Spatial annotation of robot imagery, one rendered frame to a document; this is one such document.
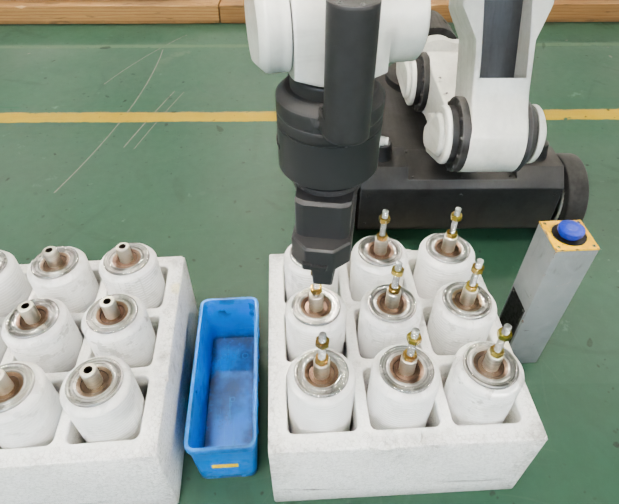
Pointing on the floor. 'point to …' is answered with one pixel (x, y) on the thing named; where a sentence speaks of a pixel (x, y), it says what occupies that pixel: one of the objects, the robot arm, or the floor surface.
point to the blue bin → (225, 389)
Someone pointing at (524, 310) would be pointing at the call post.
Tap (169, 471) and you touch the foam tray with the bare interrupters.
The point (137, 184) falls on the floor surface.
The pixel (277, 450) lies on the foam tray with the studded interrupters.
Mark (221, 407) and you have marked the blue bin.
